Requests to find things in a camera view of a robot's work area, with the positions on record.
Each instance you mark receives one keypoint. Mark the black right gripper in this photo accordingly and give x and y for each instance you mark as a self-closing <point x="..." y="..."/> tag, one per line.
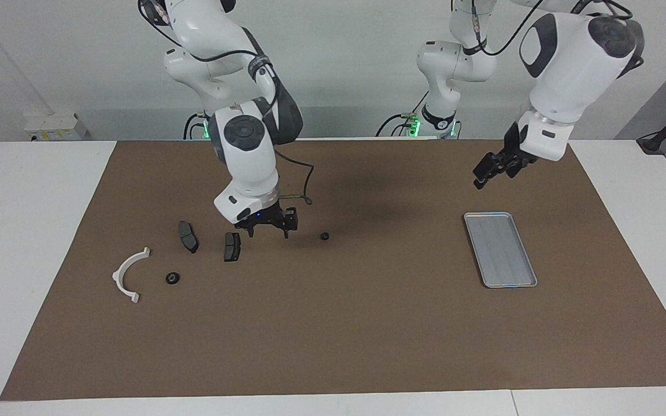
<point x="266" y="215"/>

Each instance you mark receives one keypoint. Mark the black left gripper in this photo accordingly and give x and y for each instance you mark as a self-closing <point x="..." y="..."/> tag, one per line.
<point x="509" y="159"/>

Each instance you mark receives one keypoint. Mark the large black bearing gear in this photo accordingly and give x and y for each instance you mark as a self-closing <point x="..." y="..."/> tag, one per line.
<point x="173" y="278"/>

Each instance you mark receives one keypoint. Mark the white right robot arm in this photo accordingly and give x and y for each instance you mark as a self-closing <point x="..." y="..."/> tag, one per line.
<point x="249" y="156"/>

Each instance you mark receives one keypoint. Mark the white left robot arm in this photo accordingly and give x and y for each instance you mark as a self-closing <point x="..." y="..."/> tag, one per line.
<point x="570" y="63"/>

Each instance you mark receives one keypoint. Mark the silver metal tray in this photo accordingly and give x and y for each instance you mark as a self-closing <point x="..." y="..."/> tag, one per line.
<point x="506" y="260"/>

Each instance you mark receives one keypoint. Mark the rectangular grey brake pad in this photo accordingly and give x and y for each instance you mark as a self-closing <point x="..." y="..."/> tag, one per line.
<point x="232" y="247"/>

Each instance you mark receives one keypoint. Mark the elongated grey brake pad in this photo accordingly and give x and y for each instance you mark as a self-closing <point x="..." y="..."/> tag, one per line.
<point x="187" y="237"/>

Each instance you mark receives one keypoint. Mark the brown table mat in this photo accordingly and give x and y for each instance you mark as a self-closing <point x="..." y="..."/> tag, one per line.
<point x="333" y="323"/>

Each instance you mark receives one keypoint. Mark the white power strip box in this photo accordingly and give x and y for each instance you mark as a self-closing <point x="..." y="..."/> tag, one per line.
<point x="55" y="127"/>

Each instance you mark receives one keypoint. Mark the white curved plastic bracket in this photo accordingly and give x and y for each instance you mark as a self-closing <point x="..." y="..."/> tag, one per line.
<point x="120" y="271"/>

